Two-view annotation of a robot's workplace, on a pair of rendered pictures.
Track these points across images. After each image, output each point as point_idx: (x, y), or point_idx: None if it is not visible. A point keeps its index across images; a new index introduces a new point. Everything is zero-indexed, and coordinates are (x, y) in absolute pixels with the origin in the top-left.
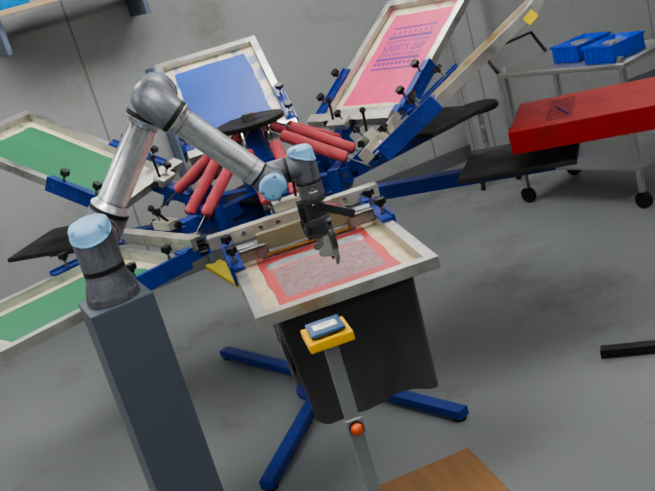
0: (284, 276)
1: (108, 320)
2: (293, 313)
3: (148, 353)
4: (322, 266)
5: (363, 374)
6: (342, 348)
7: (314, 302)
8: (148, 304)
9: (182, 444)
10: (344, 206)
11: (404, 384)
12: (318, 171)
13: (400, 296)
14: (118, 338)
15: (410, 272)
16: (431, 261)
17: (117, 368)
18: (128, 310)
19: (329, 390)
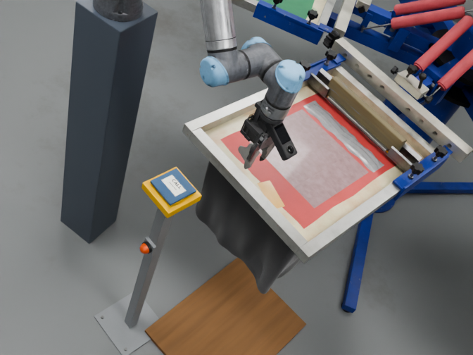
0: (290, 122)
1: (85, 15)
2: (204, 152)
3: (98, 60)
4: (309, 150)
5: (231, 229)
6: (232, 203)
7: (219, 164)
8: (113, 35)
9: (91, 125)
10: (287, 146)
11: (250, 265)
12: (285, 103)
13: None
14: (85, 32)
15: (284, 237)
16: (301, 252)
17: (76, 46)
18: (99, 23)
19: (212, 208)
